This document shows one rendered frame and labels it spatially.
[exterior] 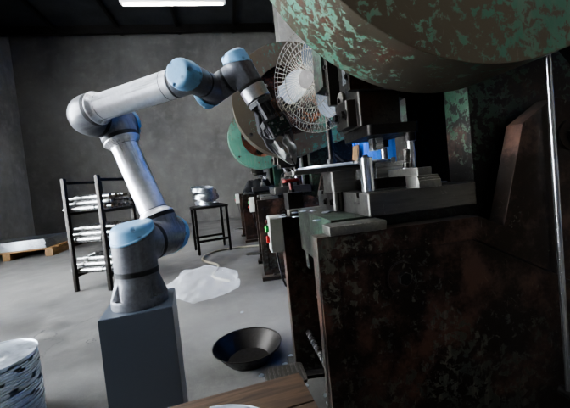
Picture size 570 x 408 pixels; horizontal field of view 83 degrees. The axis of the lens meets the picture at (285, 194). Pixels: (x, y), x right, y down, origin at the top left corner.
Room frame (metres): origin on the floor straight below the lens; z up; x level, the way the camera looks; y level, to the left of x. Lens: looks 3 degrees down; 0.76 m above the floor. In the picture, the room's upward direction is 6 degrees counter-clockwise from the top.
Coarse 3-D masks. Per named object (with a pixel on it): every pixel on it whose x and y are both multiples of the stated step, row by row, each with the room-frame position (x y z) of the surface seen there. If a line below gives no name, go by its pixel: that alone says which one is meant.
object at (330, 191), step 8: (328, 168) 0.92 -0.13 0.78; (336, 168) 0.93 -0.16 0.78; (344, 168) 0.93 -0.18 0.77; (352, 168) 0.93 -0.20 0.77; (328, 176) 0.97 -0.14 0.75; (336, 176) 0.95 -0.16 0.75; (344, 176) 0.95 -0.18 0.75; (352, 176) 0.95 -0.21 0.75; (328, 184) 0.98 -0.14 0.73; (336, 184) 0.95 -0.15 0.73; (344, 184) 0.95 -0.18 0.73; (352, 184) 0.95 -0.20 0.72; (328, 192) 0.99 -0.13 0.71; (336, 192) 0.95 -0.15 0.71; (328, 200) 0.99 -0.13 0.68; (336, 200) 0.95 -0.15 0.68; (328, 208) 1.00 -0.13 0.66; (336, 208) 0.95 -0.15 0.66
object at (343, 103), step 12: (348, 96) 1.01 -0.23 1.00; (360, 96) 0.94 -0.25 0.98; (372, 96) 0.94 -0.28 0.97; (384, 96) 0.95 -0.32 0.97; (396, 96) 0.96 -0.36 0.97; (336, 108) 1.04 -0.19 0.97; (348, 108) 0.96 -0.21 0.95; (360, 108) 0.94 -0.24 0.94; (372, 108) 0.94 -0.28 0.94; (384, 108) 0.95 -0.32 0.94; (396, 108) 0.96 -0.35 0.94; (336, 120) 1.02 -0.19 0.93; (348, 120) 0.96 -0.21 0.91; (360, 120) 0.94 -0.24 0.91; (372, 120) 0.94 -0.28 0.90; (384, 120) 0.95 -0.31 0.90; (396, 120) 0.95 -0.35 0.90; (348, 132) 1.05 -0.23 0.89
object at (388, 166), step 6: (384, 162) 0.95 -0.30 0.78; (390, 162) 0.95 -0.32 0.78; (396, 162) 0.95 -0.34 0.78; (402, 162) 0.96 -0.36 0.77; (378, 168) 0.94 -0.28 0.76; (384, 168) 0.95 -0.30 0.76; (390, 168) 0.95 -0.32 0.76; (396, 168) 0.95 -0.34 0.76; (378, 174) 0.94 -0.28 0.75; (384, 174) 0.95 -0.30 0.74
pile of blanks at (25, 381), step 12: (24, 360) 1.06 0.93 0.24; (36, 360) 1.11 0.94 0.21; (0, 372) 0.99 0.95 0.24; (12, 372) 1.01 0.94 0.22; (24, 372) 1.06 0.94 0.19; (36, 372) 1.10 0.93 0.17; (0, 384) 0.99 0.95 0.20; (12, 384) 1.01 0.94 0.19; (24, 384) 1.04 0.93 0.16; (36, 384) 1.10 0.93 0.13; (0, 396) 0.98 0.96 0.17; (12, 396) 1.02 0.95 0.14; (24, 396) 1.04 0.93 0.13; (36, 396) 1.08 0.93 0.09
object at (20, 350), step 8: (0, 344) 1.19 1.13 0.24; (8, 344) 1.18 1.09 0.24; (16, 344) 1.17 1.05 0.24; (24, 344) 1.17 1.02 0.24; (32, 344) 1.16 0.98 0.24; (0, 352) 1.11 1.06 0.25; (8, 352) 1.11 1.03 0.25; (16, 352) 1.11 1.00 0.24; (24, 352) 1.10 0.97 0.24; (32, 352) 1.09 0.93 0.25; (0, 360) 1.06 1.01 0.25; (8, 360) 1.05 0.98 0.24; (16, 360) 1.05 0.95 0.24; (0, 368) 1.01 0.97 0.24
